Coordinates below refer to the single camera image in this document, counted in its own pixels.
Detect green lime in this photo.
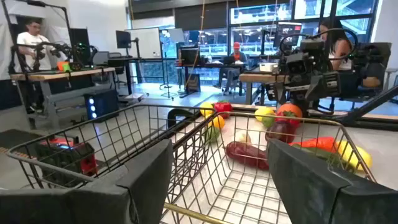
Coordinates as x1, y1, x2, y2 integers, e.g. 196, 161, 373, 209
205, 126, 221, 144
261, 115, 276, 128

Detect wooden workbench grey legs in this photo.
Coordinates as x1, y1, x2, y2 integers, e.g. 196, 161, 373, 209
9, 67, 118, 130

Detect dark purple round produce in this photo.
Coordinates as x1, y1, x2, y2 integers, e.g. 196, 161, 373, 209
265, 120, 296, 144

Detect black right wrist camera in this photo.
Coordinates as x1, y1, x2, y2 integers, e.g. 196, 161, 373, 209
298, 37, 325, 54

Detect person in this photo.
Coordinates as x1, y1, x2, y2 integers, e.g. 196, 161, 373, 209
318, 17, 354, 72
15, 19, 53, 114
217, 42, 249, 94

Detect red chili pepper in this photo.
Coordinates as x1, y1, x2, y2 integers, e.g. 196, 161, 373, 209
275, 111, 302, 128

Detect large black monitor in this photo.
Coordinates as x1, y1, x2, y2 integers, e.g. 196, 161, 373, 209
68, 27, 91, 67

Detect white box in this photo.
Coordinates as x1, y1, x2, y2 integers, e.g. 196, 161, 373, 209
259, 62, 279, 73

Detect black robot arms on workbench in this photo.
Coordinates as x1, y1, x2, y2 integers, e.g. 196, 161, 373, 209
11, 42, 98, 71

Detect white whiteboard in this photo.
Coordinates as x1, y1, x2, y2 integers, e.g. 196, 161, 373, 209
126, 27, 162, 60

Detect orange fruit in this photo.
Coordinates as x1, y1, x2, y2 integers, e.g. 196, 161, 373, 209
276, 103, 303, 118

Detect orange carrot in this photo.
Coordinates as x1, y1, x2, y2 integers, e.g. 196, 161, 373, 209
288, 136, 336, 153

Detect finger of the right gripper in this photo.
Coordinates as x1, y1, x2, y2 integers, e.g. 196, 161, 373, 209
273, 81, 289, 105
305, 73, 327, 101

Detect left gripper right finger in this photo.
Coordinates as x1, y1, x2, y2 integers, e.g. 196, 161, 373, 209
267, 138, 398, 224

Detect yellow corn cob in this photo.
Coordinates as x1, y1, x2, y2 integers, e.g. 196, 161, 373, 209
335, 139, 373, 171

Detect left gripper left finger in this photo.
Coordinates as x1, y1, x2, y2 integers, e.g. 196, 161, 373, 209
0, 139, 174, 224

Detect small black monitor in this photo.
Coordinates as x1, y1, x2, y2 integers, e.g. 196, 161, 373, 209
115, 30, 132, 50

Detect white garlic bulb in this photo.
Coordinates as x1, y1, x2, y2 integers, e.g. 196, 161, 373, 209
235, 130, 252, 144

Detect black camera rig frame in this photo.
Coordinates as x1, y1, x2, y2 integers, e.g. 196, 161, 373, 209
1, 0, 73, 74

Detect orange-yellow lemon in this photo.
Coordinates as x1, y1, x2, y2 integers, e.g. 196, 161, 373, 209
211, 114, 226, 130

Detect red bell pepper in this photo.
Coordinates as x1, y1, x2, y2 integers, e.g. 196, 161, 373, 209
213, 100, 233, 119

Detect red black power station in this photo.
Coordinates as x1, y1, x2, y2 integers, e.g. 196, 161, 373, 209
37, 136, 98, 187

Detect metal wire basket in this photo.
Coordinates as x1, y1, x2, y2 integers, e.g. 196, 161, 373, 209
6, 103, 210, 190
160, 111, 377, 224

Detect black floor mat striped edge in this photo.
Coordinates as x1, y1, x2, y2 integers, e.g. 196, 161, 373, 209
0, 129, 43, 154

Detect wooden table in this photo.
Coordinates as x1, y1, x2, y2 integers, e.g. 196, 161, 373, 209
238, 73, 290, 106

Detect black office desk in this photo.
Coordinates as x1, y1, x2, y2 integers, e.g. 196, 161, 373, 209
107, 55, 144, 95

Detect black computer blue lights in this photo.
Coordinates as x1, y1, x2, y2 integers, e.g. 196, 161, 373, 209
83, 89, 121, 121

